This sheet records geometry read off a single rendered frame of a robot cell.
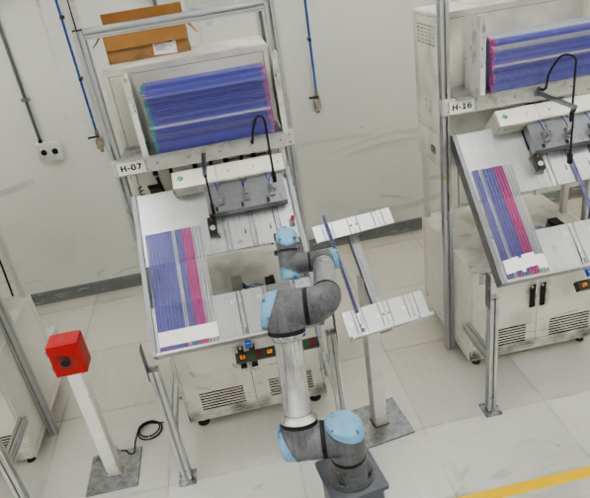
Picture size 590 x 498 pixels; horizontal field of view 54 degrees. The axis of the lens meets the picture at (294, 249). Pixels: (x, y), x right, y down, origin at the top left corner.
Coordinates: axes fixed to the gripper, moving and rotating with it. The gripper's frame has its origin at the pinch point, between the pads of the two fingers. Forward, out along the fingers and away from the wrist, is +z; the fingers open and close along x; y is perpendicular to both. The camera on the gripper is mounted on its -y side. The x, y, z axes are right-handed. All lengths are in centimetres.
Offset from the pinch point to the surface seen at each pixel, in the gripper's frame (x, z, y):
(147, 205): 54, 8, 34
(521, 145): -115, 5, 28
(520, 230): -100, -2, -10
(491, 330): -82, 9, -49
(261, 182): 3.5, 1.4, 32.8
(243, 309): 21.3, -2.6, -19.4
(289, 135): -12, -3, 49
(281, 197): -3.4, -0.3, 24.4
